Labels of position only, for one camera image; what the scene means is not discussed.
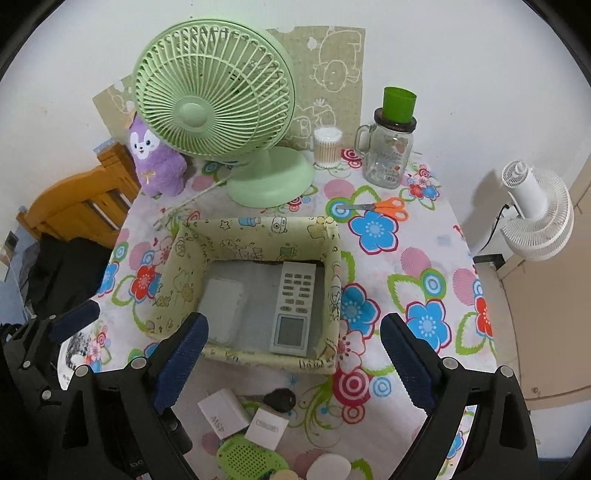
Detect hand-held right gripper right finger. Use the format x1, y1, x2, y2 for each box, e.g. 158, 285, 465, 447
380, 313, 540, 480

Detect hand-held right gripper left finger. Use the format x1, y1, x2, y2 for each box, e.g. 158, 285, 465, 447
48, 313, 209, 480

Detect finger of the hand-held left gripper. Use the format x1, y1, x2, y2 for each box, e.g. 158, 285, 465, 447
2, 342, 70, 409
13, 302, 101, 356

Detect white charger block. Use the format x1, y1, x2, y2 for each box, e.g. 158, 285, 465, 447
198, 388, 252, 439

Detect black car key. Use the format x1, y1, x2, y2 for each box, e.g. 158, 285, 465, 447
238, 388, 296, 412

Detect small white plug adapter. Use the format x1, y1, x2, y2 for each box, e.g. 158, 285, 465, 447
244, 408, 290, 450

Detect green perforated case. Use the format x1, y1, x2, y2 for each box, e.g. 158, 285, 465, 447
217, 434, 291, 480

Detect white oval case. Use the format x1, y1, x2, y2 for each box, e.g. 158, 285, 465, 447
307, 453, 352, 480

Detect yellow cartoon fabric storage box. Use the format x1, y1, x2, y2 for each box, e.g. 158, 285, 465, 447
147, 216, 343, 376

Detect white printed sheet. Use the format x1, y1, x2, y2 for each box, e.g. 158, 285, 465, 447
58, 328, 100, 391

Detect black bag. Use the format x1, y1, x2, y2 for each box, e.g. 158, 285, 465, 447
25, 233, 116, 324

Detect white power bank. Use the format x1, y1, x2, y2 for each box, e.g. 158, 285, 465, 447
198, 277, 245, 344

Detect floral tablecloth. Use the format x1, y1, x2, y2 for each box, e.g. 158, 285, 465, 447
95, 148, 502, 480

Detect wooden chair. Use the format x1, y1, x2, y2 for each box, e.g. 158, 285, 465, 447
25, 142, 141, 250

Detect white remote control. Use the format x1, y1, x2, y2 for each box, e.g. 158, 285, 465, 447
269, 261, 318, 356

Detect purple plush toy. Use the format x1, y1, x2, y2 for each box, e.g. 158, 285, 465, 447
126, 114, 188, 198

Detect white clip fan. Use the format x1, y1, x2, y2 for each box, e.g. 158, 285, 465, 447
501, 160, 574, 262

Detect glass mug jar black lid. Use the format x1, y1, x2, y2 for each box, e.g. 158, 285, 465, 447
355, 107, 417, 189

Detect clear cotton swab container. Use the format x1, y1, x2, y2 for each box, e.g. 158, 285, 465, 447
314, 127, 345, 168

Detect green desk fan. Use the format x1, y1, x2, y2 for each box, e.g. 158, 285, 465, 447
131, 19, 317, 208

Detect green plastic cup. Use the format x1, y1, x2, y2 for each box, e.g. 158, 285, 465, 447
381, 86, 416, 123

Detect orange handled scissors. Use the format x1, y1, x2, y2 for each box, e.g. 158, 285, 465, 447
353, 197, 408, 220

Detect black fan cable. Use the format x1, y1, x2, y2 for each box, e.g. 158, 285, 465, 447
482, 203, 509, 254

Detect white fan power cord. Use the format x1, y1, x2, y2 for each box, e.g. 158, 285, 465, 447
154, 161, 241, 229

